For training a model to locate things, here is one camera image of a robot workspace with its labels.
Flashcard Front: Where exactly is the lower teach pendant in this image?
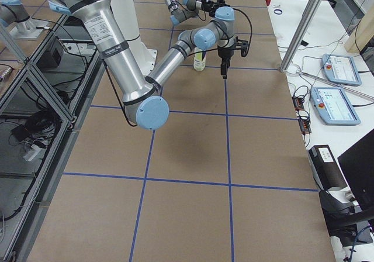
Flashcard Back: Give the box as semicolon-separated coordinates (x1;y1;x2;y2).
310;87;361;126

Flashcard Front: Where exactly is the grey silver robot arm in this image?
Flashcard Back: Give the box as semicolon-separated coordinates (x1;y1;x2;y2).
164;0;228;26
49;0;238;130

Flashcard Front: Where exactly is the teach pendant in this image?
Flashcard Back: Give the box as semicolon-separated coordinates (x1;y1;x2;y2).
322;54;362;86
310;87;361;126

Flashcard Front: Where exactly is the black monitor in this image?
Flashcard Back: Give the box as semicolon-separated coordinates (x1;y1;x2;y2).
338;130;373;209

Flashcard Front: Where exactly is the yellow Wilson tennis ball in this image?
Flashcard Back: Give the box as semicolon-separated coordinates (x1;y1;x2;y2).
193;60;206;71

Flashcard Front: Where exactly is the aluminium frame post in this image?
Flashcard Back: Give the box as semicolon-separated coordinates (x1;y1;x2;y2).
279;0;322;73

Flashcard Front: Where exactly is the black box on table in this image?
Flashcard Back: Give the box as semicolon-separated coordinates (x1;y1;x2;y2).
308;145;347;191

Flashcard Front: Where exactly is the white blue tennis ball can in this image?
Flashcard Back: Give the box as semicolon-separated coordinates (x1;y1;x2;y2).
193;47;206;71

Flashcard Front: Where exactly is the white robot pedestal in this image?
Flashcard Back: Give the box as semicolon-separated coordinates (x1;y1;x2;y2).
111;0;157;75

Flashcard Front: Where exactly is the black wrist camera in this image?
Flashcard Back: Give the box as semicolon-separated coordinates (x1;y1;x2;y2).
234;36;250;57

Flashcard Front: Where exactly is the upper teach pendant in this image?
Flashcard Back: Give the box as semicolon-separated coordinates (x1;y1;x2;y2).
322;54;362;86

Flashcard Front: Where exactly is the black camera cable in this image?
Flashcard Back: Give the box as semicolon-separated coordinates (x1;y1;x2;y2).
232;7;254;45

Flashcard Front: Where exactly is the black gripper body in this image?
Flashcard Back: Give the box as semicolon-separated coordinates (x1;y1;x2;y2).
201;0;217;13
218;47;233;60

